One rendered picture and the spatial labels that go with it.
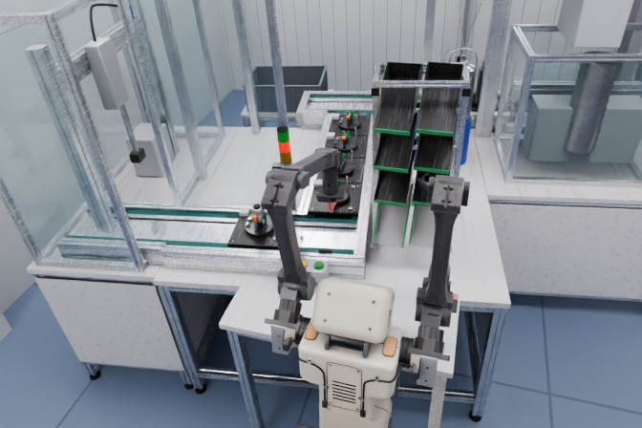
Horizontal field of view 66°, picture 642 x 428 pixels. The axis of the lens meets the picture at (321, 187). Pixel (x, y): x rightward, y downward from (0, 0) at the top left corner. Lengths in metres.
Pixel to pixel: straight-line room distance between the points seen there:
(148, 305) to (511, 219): 1.87
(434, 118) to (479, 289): 0.74
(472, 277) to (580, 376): 1.10
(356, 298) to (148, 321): 1.43
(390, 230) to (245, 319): 0.69
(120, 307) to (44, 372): 0.93
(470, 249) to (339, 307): 1.06
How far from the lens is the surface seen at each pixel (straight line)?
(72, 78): 1.93
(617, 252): 3.09
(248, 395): 2.45
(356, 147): 2.79
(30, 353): 3.55
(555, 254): 3.01
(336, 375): 1.48
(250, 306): 2.09
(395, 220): 2.11
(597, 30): 2.58
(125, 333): 2.75
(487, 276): 2.22
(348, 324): 1.39
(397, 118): 1.86
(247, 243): 2.21
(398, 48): 5.35
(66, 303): 2.74
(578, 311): 3.42
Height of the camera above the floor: 2.39
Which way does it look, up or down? 35 degrees down
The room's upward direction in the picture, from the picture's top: 4 degrees counter-clockwise
